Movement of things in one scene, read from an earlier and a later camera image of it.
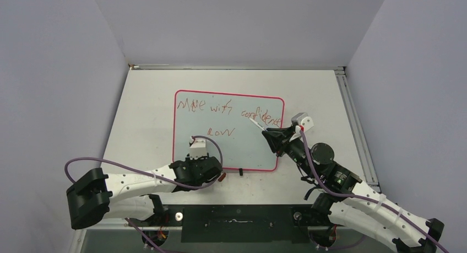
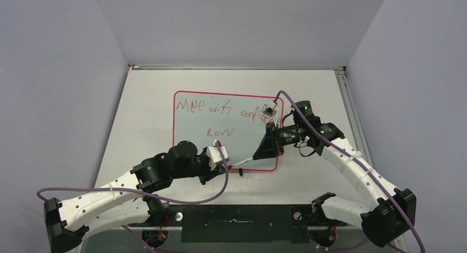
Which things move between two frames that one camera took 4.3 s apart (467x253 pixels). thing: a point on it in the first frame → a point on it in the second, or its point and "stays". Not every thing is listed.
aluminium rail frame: (347, 86) stays
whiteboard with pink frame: (226, 117) stays
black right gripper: (279, 138) → (270, 146)
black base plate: (236, 223) stays
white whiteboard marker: (258, 124) → (243, 161)
